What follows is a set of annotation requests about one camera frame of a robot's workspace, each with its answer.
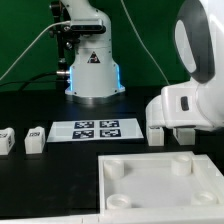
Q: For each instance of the white tag plate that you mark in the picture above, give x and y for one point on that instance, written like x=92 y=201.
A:
x=89 y=130

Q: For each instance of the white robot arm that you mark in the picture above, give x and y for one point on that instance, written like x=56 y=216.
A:
x=199 y=41

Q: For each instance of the white square tabletop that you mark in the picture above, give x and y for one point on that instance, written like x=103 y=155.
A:
x=158 y=180

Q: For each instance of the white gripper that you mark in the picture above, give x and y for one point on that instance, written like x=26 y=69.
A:
x=183 y=106

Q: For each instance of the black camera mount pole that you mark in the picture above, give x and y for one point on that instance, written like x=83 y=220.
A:
x=60 y=14

